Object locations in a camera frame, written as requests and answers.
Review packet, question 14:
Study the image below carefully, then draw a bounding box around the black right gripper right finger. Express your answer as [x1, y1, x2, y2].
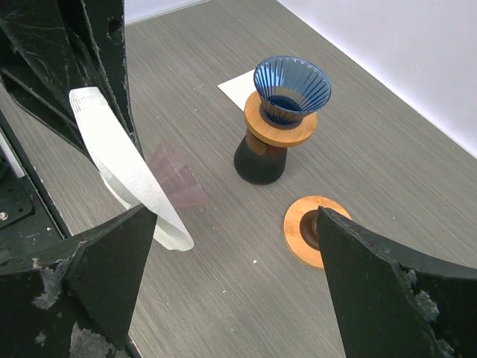
[316, 207, 476, 357]

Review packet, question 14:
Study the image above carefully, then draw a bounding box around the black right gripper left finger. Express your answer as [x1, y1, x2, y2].
[1, 205, 157, 357]

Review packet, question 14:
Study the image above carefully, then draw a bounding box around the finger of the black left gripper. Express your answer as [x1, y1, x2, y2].
[81, 0, 142, 150]
[1, 1, 87, 155]

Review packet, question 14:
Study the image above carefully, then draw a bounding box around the white paper coffee filter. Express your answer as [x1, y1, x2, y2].
[69, 87, 194, 251]

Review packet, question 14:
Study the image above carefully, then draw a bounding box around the blue glass dripper cone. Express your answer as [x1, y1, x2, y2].
[253, 56, 332, 128]

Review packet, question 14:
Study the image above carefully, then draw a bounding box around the bamboo dripper ring holder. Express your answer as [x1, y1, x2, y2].
[244, 91, 318, 148]

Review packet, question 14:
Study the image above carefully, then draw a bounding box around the pink clear plastic dripper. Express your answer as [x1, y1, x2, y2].
[148, 140, 207, 209]

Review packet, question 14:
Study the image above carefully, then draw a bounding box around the black cup with red lid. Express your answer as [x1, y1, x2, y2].
[234, 131, 288, 185]

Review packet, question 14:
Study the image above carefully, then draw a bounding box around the bamboo dripper ring on table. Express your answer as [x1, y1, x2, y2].
[283, 195, 353, 269]

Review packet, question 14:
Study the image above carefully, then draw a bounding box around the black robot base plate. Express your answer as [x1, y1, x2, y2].
[1, 115, 72, 263]

